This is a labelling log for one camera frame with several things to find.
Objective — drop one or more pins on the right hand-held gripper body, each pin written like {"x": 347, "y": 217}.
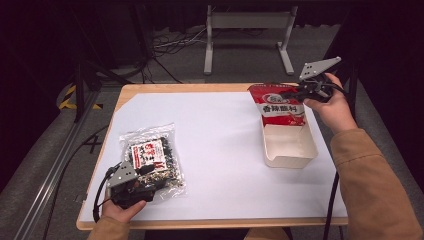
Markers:
{"x": 316, "y": 85}

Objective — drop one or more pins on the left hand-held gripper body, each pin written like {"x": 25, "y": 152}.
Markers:
{"x": 123, "y": 186}

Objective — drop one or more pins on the clear bag of dark dried food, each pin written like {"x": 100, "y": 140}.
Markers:
{"x": 150, "y": 156}

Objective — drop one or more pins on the red seasoning packet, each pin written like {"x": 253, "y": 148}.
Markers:
{"x": 280, "y": 110}

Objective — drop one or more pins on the white plastic divided container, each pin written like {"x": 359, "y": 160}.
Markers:
{"x": 288, "y": 146}

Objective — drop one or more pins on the person's left hand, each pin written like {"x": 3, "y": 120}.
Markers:
{"x": 120, "y": 211}

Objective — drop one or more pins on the person's right hand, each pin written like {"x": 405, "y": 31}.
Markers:
{"x": 333, "y": 110}

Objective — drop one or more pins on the white table sheet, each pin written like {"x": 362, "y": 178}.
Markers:
{"x": 206, "y": 133}

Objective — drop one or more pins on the yellow and black floor tape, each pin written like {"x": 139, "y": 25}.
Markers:
{"x": 68, "y": 100}

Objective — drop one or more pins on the person's leg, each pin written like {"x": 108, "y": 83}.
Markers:
{"x": 265, "y": 234}

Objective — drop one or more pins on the grey metal table frame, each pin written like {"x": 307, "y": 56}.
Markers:
{"x": 248, "y": 20}

